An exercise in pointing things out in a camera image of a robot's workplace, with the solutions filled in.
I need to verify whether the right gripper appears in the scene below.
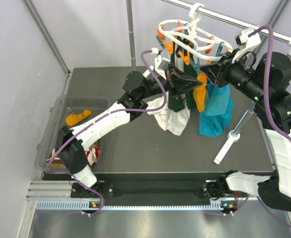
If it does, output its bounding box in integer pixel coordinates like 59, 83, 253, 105
201, 48, 266, 103

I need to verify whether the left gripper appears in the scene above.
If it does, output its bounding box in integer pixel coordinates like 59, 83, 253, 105
139, 63, 202, 100

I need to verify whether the orange sock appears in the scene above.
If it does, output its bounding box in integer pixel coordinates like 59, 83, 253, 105
65, 110, 92, 126
193, 73, 208, 112

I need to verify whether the white clip hanger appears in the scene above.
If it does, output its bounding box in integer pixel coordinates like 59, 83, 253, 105
157, 3, 233, 65

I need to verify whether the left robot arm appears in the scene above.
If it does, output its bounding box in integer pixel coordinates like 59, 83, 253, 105
55, 63, 203, 197

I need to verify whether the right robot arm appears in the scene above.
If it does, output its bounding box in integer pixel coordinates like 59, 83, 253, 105
200, 51, 291, 212

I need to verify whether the green white sock pair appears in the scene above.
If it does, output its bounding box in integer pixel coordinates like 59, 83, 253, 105
145, 39, 200, 136

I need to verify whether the blue sock pair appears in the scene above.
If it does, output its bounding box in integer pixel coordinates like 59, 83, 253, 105
198, 82, 233, 137

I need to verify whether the metal clothes rack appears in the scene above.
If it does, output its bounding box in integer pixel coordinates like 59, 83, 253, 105
114, 0, 291, 165

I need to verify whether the clear plastic bin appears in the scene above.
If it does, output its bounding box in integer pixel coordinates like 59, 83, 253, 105
35, 95, 112, 170

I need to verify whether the red white striped sock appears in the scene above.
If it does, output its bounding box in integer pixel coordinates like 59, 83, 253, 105
85, 147, 100, 166

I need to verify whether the brown white striped sock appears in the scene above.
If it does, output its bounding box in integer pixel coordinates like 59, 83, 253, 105
47, 148, 65, 169

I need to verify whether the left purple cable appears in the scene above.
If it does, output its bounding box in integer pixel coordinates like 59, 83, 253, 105
45, 48, 168, 206

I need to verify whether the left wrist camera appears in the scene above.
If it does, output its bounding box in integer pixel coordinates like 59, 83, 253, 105
155, 55, 170, 72

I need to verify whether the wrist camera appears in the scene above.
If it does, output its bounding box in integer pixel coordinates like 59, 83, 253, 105
232, 28, 261, 62
155, 55, 170, 72

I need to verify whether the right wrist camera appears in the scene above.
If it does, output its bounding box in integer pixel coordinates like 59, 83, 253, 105
232, 28, 261, 62

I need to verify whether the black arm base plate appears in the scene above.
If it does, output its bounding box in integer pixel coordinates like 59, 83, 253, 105
70, 179, 240, 199

